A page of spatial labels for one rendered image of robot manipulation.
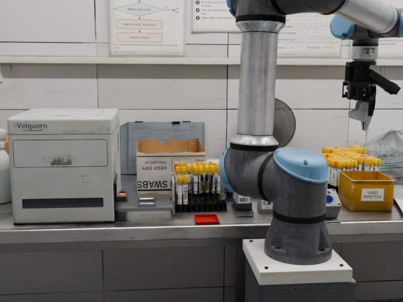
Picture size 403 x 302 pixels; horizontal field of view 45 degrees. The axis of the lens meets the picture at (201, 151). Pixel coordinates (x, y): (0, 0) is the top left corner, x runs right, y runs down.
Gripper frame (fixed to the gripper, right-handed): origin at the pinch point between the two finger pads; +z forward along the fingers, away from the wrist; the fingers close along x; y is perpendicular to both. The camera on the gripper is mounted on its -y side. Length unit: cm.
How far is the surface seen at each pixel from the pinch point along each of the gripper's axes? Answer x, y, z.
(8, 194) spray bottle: -3, 113, 23
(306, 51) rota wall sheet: -51, 7, -24
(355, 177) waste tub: -6.0, 0.1, 17.7
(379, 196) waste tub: 6.7, -2.9, 20.6
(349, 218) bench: 12.8, 7.8, 25.7
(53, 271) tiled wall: -45, 112, 68
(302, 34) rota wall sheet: -51, 10, -31
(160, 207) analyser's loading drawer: 14, 63, 22
